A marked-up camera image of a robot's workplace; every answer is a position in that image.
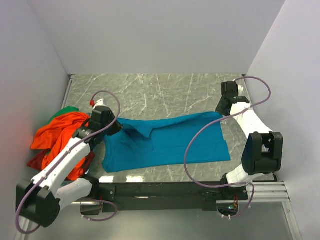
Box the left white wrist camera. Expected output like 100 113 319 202
89 98 107 109

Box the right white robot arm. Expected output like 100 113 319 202
216 81 284 200

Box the clear blue plastic basket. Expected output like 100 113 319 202
61 113 101 187

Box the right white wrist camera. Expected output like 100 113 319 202
237 84 244 96

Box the green t shirt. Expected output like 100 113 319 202
47 106 79 124

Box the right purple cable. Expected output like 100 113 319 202
183 76 272 220

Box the aluminium frame rail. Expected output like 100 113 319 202
13 181 301 240

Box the purple cable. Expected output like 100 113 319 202
183 76 272 220
14 90 122 235

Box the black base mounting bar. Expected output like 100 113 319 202
79 181 248 216

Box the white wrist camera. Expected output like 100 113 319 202
237 84 244 96
89 98 107 109

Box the blue t shirt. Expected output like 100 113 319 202
102 111 231 173

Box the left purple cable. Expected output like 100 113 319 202
14 90 122 235

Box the orange t shirt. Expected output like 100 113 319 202
27 111 89 171

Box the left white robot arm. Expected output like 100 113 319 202
15 104 122 234

